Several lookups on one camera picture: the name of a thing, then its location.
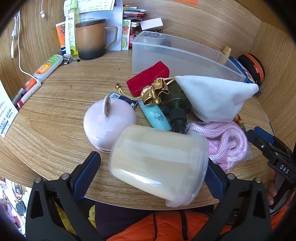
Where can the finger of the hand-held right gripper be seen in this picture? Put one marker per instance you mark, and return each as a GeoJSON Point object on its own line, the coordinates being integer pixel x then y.
{"type": "Point", "coordinates": [264, 135]}
{"type": "Point", "coordinates": [261, 144]}

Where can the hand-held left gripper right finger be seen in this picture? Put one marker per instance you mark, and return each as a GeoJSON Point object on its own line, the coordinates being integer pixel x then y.
{"type": "Point", "coordinates": [216, 183]}

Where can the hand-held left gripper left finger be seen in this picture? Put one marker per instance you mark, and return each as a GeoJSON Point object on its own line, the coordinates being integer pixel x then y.
{"type": "Point", "coordinates": [89, 171]}

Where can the cream translucent jar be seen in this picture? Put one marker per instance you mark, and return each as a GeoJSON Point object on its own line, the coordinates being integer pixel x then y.
{"type": "Point", "coordinates": [157, 162]}

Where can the white cloth pouch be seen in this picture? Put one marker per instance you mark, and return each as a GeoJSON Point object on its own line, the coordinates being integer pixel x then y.
{"type": "Point", "coordinates": [215, 97]}

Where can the clear plastic bin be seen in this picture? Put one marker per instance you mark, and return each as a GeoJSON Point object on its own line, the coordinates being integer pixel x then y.
{"type": "Point", "coordinates": [161, 58]}

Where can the person's right hand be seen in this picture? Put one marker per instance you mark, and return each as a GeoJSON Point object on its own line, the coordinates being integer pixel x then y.
{"type": "Point", "coordinates": [272, 192]}

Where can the person's orange jacket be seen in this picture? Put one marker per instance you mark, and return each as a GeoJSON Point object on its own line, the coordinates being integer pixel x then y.
{"type": "Point", "coordinates": [166, 227]}

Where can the black orange zip case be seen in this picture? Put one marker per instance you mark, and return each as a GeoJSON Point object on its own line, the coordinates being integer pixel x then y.
{"type": "Point", "coordinates": [253, 67]}

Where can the small dark blue box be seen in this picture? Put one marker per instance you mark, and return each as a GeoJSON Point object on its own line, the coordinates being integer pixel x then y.
{"type": "Point", "coordinates": [122, 98]}

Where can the teal cream tube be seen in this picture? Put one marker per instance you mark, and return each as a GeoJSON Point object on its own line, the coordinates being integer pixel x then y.
{"type": "Point", "coordinates": [155, 115]}

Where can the yellow lotion bottle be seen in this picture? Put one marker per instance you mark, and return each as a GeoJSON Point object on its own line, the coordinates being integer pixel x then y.
{"type": "Point", "coordinates": [227, 54]}

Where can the dark green glass bottle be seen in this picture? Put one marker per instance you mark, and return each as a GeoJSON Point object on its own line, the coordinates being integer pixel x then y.
{"type": "Point", "coordinates": [178, 102]}

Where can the white pink lip balm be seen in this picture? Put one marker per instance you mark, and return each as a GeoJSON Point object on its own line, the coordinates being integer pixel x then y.
{"type": "Point", "coordinates": [29, 95]}

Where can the white printed leaflet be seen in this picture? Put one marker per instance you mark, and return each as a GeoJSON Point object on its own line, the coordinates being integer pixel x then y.
{"type": "Point", "coordinates": [7, 111]}

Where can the orange marker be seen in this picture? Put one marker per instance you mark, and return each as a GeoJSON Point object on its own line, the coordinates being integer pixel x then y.
{"type": "Point", "coordinates": [31, 83]}

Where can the brown lidded mug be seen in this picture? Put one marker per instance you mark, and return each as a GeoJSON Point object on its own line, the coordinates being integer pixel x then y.
{"type": "Point", "coordinates": [90, 39]}

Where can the yellow-green spray bottle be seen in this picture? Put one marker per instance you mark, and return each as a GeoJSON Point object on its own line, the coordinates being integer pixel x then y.
{"type": "Point", "coordinates": [72, 34]}

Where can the fruit sticker sheet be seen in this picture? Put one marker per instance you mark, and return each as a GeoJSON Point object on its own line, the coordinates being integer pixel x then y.
{"type": "Point", "coordinates": [125, 34]}

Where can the orange sticky note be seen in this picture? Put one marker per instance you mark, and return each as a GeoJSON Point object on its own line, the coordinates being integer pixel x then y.
{"type": "Point", "coordinates": [185, 2]}

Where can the brown cardboard box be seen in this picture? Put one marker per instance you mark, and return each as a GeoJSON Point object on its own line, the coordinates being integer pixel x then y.
{"type": "Point", "coordinates": [151, 23]}

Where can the white paper sheets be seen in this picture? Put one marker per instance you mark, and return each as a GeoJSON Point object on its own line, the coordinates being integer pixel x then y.
{"type": "Point", "coordinates": [97, 9]}

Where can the stack of books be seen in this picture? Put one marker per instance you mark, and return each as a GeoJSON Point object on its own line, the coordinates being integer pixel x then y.
{"type": "Point", "coordinates": [133, 12]}

